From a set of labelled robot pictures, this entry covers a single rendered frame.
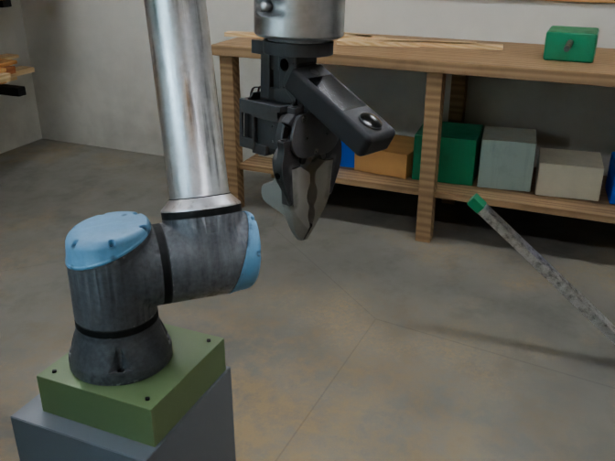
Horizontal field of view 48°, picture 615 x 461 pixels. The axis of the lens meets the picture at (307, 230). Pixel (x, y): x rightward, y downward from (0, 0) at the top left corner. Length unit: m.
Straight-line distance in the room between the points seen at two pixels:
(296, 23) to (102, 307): 0.72
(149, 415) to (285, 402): 1.05
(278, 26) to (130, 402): 0.78
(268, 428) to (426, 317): 0.86
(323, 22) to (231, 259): 0.66
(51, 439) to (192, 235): 0.45
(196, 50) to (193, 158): 0.19
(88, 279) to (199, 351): 0.27
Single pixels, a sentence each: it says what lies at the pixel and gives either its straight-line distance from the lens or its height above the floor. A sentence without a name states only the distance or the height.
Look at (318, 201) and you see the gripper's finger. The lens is 0.75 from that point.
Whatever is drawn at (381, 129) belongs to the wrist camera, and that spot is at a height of 1.20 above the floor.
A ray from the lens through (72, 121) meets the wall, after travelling 5.00.
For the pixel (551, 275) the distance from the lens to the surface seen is 2.47.
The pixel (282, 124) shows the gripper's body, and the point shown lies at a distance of 0.70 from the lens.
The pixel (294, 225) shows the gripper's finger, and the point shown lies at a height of 1.09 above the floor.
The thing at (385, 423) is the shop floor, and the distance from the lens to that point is 2.19.
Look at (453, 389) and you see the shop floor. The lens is 2.36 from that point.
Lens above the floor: 1.39
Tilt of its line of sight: 24 degrees down
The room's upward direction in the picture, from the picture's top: straight up
